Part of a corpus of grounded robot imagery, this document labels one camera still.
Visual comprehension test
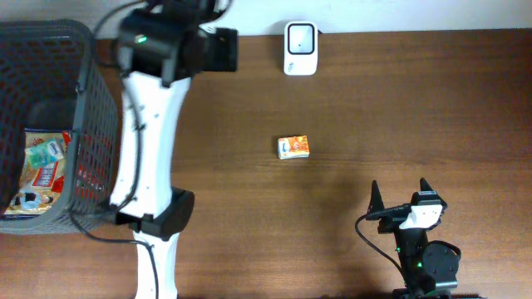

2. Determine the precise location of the orange tissue pack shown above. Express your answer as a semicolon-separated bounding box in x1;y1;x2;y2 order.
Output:
278;135;310;159

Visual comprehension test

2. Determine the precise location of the red Hacks candy bag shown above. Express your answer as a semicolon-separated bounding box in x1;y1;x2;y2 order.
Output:
51;130;113;201

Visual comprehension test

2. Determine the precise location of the white barcode scanner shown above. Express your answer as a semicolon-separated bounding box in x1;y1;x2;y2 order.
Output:
283;21;318;76

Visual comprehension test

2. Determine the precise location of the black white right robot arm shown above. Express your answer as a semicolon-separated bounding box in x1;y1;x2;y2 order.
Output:
364;179;461;298

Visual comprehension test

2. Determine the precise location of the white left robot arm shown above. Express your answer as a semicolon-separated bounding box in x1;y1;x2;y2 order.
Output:
104;1;239;298

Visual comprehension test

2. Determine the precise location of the grey plastic mesh basket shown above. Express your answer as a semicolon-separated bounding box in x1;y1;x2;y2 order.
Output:
1;19;119;235

